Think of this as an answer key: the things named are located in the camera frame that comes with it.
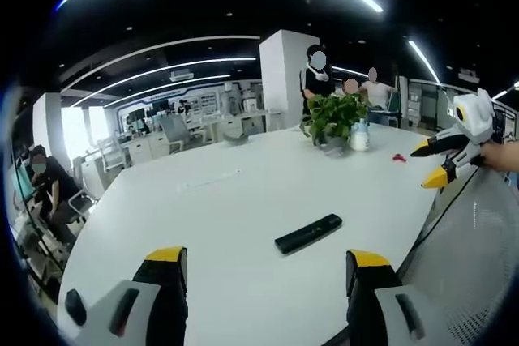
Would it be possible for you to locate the black remote control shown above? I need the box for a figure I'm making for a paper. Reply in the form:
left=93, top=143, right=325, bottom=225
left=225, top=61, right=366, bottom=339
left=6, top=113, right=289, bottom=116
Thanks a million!
left=274, top=213, right=343, bottom=254

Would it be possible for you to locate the person's right hand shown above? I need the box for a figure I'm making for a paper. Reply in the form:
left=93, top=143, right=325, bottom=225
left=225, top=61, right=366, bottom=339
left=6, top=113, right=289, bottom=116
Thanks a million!
left=481, top=139, right=519, bottom=172

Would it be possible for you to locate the white office desk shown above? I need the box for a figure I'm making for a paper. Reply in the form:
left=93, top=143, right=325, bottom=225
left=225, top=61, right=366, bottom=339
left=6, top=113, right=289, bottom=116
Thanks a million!
left=121, top=130, right=171, bottom=164

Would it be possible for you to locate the white square pillar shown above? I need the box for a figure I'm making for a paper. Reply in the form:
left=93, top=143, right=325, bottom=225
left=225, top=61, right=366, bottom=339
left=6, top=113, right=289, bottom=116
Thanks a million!
left=259, top=29, right=321, bottom=133

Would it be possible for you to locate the grey mesh office chair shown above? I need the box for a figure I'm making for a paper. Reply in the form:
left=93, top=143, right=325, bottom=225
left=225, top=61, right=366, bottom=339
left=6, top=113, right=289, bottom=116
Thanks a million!
left=395, top=167, right=518, bottom=346

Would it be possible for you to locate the white office chair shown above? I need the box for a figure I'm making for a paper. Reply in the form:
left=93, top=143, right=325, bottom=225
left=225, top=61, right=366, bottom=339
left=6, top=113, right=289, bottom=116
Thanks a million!
left=97, top=135, right=133, bottom=171
left=64, top=187, right=101, bottom=225

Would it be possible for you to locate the dark curved object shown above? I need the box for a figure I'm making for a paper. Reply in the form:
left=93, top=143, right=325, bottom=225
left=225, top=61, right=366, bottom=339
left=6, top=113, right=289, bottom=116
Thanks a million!
left=223, top=130, right=251, bottom=147

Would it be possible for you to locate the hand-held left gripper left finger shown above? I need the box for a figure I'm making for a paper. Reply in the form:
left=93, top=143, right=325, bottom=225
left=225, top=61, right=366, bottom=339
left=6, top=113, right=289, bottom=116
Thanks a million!
left=64, top=246, right=189, bottom=346

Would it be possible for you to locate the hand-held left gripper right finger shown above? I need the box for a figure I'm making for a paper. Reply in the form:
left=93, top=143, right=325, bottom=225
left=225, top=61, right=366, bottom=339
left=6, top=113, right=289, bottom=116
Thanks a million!
left=345, top=249, right=443, bottom=346

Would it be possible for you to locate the white spray bottle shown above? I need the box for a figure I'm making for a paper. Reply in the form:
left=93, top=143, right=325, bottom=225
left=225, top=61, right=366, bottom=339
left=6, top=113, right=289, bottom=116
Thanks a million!
left=349, top=118, right=371, bottom=152

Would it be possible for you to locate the green potted plant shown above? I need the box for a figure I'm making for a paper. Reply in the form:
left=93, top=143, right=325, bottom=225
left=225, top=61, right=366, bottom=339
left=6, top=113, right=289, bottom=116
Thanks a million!
left=299, top=93, right=369, bottom=148

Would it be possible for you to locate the ceiling air conditioner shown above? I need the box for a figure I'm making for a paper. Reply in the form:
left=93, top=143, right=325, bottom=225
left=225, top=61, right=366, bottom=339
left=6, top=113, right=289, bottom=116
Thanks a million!
left=169, top=68, right=196, bottom=83

